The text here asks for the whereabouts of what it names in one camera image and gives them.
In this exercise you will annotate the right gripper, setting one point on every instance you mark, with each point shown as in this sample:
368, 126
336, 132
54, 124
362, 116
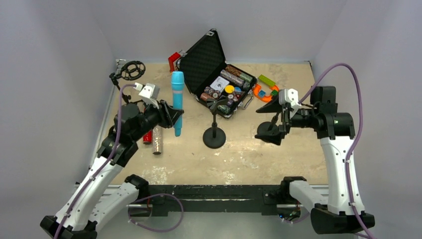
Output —
284, 120

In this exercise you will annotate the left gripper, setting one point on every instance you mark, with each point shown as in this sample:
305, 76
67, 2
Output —
165, 113

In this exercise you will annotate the silver glitter microphone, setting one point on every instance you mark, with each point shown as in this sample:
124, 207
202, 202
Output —
157, 140

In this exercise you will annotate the blue microphone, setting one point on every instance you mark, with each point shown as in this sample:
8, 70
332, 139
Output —
177, 83

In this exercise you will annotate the black round-base mic stand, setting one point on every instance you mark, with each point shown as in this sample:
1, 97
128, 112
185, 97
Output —
214, 137

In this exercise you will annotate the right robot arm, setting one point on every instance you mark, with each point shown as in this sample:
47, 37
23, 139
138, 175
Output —
342, 211

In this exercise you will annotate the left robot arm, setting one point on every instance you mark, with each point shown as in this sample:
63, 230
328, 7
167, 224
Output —
86, 213

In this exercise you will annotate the blue toy brick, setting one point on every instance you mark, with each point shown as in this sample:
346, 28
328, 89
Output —
262, 93

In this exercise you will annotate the orange curved toy track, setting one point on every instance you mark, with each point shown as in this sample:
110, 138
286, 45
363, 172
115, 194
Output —
264, 96

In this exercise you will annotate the red microphone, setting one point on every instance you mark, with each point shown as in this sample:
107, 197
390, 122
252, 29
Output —
147, 138

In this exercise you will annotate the yellow chip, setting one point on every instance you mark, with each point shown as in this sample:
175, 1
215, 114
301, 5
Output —
229, 89

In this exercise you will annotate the white card deck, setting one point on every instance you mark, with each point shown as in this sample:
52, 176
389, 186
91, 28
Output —
219, 84

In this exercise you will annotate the red toy block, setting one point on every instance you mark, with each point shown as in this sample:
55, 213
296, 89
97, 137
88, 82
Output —
173, 61

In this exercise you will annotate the black poker chip case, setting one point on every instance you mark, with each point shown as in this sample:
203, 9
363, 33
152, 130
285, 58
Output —
202, 65

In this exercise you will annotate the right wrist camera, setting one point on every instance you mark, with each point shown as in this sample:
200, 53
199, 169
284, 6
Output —
289, 99

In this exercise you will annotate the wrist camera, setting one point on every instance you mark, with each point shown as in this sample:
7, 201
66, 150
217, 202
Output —
289, 99
148, 93

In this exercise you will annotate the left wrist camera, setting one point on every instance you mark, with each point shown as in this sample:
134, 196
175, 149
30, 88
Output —
148, 93

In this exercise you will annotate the tripod stand with shock mount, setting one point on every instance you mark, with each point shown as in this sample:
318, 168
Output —
130, 71

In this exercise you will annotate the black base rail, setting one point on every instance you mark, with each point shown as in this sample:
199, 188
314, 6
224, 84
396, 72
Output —
266, 200

